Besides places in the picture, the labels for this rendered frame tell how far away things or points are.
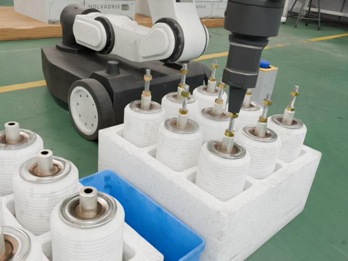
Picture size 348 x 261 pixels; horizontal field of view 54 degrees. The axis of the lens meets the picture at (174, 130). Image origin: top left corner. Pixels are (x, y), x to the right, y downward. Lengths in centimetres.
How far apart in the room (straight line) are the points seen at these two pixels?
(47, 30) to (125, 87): 158
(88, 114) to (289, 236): 70
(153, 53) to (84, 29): 39
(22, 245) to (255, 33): 42
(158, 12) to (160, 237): 72
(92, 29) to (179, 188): 86
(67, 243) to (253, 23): 40
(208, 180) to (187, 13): 64
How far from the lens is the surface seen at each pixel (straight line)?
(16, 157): 62
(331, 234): 96
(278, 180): 74
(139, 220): 76
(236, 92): 60
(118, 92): 111
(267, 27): 55
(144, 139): 78
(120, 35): 132
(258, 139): 72
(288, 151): 83
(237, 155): 64
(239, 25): 55
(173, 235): 70
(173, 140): 69
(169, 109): 84
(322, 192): 111
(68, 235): 45
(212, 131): 77
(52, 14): 273
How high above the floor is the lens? 55
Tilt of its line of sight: 26 degrees down
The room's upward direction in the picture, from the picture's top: 7 degrees clockwise
